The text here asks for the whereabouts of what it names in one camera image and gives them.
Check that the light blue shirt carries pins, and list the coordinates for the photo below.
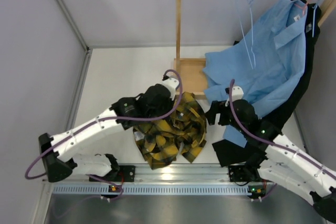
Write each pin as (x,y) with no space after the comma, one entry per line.
(267,64)

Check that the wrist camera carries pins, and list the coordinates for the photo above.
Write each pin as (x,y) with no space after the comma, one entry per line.
(172,85)
(237,93)

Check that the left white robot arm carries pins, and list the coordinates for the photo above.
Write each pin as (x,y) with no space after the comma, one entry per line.
(62,151)

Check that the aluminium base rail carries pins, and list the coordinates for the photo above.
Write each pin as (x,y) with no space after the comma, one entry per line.
(172,174)

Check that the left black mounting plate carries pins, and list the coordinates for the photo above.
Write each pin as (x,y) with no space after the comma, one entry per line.
(126,173)

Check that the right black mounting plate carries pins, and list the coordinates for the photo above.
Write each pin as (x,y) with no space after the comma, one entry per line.
(243,174)

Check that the blue wire hanger right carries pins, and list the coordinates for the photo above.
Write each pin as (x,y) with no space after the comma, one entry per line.
(314,17)

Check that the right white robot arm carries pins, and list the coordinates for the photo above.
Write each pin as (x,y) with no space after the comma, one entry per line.
(270,155)

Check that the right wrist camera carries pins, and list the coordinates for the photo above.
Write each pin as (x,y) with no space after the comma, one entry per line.
(237,93)

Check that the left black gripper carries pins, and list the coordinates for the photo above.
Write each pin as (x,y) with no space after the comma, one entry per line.
(170,103)

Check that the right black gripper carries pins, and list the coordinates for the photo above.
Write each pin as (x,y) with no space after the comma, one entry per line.
(219,107)

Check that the black mounting plate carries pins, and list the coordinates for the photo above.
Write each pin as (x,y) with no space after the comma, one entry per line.
(243,174)
(126,173)

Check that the yellow black plaid shirt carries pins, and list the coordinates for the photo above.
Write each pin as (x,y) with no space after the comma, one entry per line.
(182,133)

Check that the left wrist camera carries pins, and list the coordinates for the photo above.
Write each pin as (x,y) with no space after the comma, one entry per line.
(172,85)

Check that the slotted cable duct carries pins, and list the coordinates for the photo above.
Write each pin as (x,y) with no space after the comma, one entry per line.
(132,189)

